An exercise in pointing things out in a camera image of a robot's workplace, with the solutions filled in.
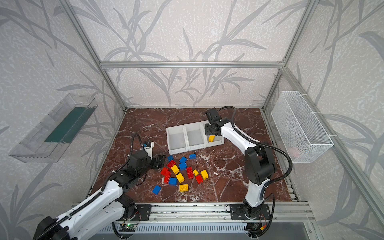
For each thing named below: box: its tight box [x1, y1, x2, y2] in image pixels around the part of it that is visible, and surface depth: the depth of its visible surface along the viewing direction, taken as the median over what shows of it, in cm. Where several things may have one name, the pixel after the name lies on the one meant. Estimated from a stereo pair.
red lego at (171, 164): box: [167, 160, 177, 169], surface depth 91 cm
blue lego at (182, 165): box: [178, 159, 187, 171], surface depth 90 cm
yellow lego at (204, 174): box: [200, 169, 209, 180], surface depth 86 cm
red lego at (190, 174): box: [186, 166, 194, 180], surface depth 88 cm
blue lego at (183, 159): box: [179, 156, 188, 163], surface depth 93 cm
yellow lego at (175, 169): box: [171, 164, 180, 175], surface depth 88 cm
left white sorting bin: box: [166, 125, 188, 155], surface depth 101 cm
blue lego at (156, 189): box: [152, 185, 161, 195], surface depth 82 cm
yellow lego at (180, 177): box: [176, 173, 185, 184], surface depth 84 cm
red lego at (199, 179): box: [195, 175, 203, 184], surface depth 86 cm
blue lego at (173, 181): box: [169, 177, 178, 186], surface depth 84 cm
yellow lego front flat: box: [179, 184, 189, 192], surface depth 82 cm
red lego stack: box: [160, 167, 171, 184], surface depth 86 cm
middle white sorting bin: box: [183, 121, 207, 151], surface depth 103 cm
